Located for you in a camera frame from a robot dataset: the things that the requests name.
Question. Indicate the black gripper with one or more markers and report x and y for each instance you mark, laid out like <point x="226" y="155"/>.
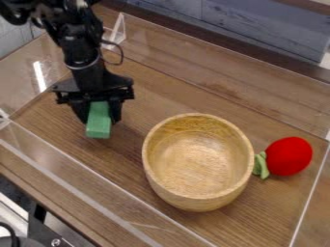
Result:
<point x="94" y="84"/>

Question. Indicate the red plush tomato toy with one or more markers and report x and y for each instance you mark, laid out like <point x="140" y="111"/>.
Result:
<point x="285" y="158"/>

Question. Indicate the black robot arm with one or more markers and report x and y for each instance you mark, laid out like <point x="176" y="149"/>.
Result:
<point x="77" y="31"/>

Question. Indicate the black table frame bracket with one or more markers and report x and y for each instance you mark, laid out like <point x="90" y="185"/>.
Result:
<point x="41" y="235"/>

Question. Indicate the clear acrylic front wall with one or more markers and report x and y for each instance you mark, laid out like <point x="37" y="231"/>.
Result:
<point x="108" y="214"/>

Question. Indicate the clear acrylic corner bracket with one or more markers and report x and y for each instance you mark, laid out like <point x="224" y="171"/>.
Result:
<point x="116" y="33"/>

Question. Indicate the brown wooden bowl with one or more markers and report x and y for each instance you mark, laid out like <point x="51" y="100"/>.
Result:
<point x="198" y="160"/>

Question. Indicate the green rectangular block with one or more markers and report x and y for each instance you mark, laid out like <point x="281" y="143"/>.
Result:
<point x="100" y="121"/>

